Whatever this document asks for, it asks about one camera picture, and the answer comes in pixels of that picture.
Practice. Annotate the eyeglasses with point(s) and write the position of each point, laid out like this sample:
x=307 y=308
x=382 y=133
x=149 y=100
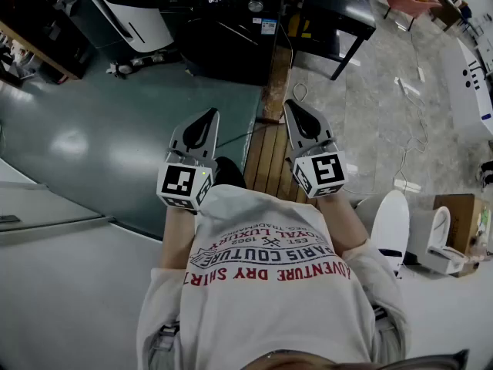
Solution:
x=443 y=358

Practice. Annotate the person's left forearm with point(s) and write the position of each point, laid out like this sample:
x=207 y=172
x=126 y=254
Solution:
x=175 y=237

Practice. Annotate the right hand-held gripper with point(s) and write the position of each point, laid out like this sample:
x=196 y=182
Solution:
x=327 y=172

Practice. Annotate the small black floor object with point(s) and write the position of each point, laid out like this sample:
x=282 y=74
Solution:
x=486 y=175

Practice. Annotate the white cabinet with black marks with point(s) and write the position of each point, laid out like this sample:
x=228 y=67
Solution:
x=466 y=102

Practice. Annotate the white toilet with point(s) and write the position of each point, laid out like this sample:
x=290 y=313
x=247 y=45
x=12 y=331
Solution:
x=435 y=241

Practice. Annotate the white and grey appliance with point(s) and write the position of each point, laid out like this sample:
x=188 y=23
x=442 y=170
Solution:
x=127 y=14

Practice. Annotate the black machine cabinet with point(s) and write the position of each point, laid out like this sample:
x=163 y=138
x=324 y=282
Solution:
x=215 y=52

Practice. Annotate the brown wooden desk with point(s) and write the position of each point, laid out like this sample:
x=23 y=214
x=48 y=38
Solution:
x=448 y=12

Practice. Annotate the dark shelf with wooden edge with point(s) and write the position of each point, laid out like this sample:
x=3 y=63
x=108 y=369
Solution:
x=38 y=33

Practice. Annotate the person's right forearm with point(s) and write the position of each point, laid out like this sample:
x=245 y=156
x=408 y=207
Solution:
x=343 y=222

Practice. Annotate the white cylindrical device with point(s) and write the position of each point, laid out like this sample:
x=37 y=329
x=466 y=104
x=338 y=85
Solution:
x=389 y=229

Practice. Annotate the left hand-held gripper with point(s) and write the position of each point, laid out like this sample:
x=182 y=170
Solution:
x=177 y=181

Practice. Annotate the shiny silver metal part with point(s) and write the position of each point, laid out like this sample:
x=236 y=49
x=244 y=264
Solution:
x=255 y=6

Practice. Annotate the white plastic strip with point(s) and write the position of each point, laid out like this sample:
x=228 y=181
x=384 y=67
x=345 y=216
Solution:
x=408 y=88

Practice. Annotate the white printed long-sleeve shirt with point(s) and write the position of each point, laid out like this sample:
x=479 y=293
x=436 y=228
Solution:
x=269 y=303

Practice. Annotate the brown cardboard box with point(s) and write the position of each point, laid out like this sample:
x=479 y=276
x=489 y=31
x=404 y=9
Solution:
x=464 y=214

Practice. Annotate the black metal table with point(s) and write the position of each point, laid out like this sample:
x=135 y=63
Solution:
x=346 y=17

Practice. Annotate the white door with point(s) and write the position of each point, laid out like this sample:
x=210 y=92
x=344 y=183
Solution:
x=38 y=202

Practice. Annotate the black trousers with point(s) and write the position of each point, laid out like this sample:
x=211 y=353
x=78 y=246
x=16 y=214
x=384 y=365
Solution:
x=229 y=173

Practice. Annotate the white power strip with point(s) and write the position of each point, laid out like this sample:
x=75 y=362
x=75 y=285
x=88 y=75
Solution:
x=421 y=74

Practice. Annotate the wooden slat platform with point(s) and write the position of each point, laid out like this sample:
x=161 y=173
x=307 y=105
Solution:
x=269 y=156

